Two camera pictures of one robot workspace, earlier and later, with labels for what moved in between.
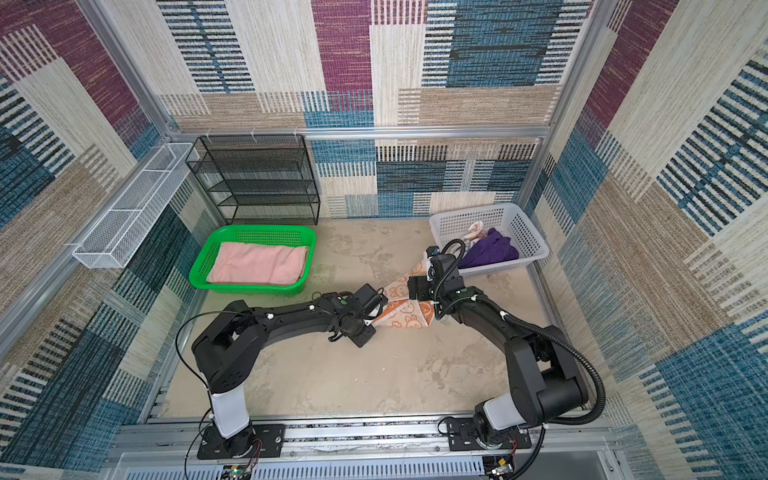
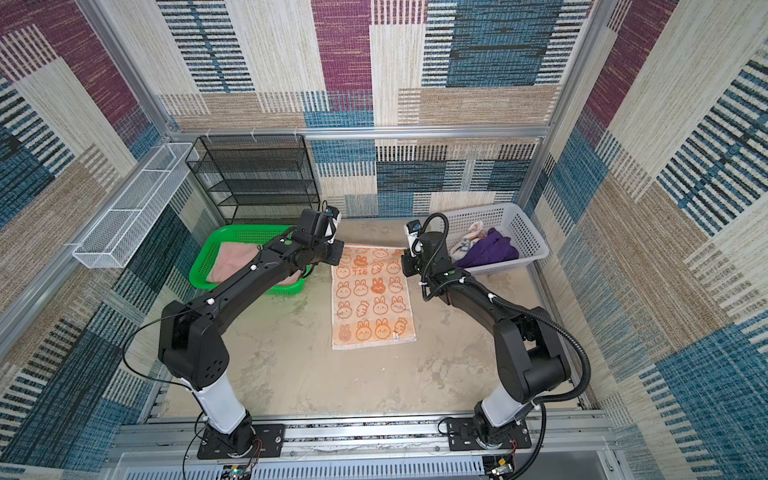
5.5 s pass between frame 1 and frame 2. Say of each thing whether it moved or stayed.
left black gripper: moved
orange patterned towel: moved
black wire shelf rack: stayed
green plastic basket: stayed
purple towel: stayed
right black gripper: moved
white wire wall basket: stayed
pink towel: stayed
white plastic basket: stayed
